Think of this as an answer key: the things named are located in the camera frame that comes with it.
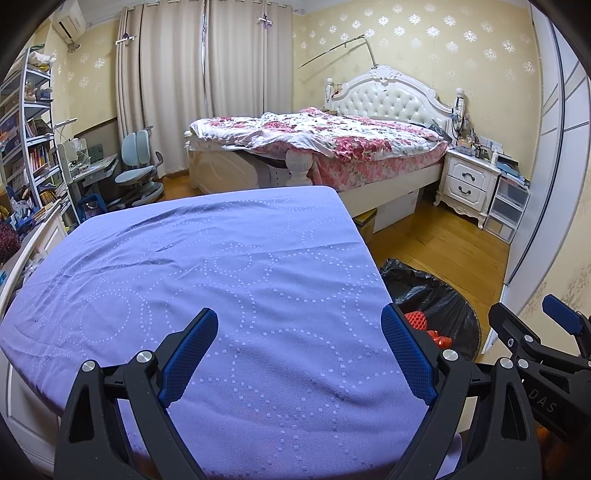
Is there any thin metal net pole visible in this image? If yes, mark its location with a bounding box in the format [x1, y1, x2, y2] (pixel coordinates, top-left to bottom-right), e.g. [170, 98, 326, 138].
[298, 33, 377, 70]

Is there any white sliding wardrobe door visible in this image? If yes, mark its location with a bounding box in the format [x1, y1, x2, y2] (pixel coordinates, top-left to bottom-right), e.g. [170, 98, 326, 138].
[501, 0, 591, 296]

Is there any clear plastic drawer unit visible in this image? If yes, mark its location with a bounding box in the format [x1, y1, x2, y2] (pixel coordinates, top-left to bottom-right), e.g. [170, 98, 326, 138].
[487, 175, 531, 244]

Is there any blue plastic stool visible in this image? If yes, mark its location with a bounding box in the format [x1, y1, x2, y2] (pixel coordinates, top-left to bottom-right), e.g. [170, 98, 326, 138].
[78, 194, 109, 217]

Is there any white tufted bed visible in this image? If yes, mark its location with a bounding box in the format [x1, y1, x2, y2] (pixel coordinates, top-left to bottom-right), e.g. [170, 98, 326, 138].
[185, 65, 455, 220]

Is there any white air conditioner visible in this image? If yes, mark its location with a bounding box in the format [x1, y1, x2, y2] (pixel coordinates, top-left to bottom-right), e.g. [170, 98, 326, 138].
[52, 0, 86, 44]

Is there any cluster of small bottles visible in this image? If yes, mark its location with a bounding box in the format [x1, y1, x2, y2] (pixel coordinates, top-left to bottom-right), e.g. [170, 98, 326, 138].
[455, 115, 504, 155]

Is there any pink floral quilt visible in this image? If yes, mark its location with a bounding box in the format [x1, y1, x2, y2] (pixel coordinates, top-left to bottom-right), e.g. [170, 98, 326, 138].
[189, 107, 448, 178]

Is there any stack of books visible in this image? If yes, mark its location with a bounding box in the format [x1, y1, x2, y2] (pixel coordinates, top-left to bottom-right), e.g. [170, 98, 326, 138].
[496, 154, 532, 185]

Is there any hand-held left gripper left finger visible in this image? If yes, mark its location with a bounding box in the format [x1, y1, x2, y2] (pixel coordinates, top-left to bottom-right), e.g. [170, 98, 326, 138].
[54, 308, 219, 480]

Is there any purple dotted tablecloth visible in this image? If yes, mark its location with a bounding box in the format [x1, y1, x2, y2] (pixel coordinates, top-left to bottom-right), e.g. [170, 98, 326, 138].
[0, 185, 462, 480]

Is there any white desktop appliance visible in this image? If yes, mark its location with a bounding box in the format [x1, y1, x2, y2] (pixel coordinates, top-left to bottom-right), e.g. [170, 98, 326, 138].
[58, 138, 90, 171]

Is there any white bookshelf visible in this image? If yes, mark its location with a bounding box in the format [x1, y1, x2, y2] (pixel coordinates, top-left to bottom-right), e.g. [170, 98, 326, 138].
[0, 46, 75, 227]

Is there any white cardboard box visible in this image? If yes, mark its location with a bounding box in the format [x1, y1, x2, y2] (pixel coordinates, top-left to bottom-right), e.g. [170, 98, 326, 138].
[372, 189, 419, 234]

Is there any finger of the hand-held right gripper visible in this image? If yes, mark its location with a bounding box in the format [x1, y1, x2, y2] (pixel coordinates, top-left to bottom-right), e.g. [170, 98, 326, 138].
[488, 302, 580, 372]
[542, 294, 591, 358]

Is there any brown cardboard box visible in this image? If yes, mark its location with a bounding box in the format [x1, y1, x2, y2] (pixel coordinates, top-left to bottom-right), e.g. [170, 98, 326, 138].
[353, 208, 379, 245]

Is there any white nightstand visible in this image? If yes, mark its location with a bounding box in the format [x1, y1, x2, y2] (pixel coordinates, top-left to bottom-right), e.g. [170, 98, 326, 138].
[433, 148, 502, 229]

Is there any beige curtain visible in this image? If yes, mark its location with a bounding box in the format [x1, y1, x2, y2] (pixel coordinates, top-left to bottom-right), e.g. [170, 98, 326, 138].
[115, 0, 208, 178]
[203, 0, 294, 121]

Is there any black-lined trash bin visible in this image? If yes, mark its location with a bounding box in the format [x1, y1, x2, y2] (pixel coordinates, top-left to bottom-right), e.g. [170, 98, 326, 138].
[379, 257, 482, 363]

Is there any red plastic wrapper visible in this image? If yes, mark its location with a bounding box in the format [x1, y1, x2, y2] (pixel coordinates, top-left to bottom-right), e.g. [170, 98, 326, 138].
[425, 329, 452, 352]

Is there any maroon fuzzy cloth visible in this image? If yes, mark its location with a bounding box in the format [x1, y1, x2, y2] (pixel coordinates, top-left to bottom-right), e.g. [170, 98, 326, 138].
[0, 222, 21, 266]

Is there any pale blue desk chair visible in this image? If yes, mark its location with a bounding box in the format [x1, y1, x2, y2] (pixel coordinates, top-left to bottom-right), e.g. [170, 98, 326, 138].
[115, 130, 165, 206]

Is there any grey study desk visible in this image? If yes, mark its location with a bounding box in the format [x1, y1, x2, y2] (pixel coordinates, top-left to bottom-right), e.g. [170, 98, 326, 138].
[69, 154, 120, 213]

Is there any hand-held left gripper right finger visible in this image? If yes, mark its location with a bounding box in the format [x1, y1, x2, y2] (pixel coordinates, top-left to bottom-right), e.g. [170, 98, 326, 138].
[381, 303, 542, 480]

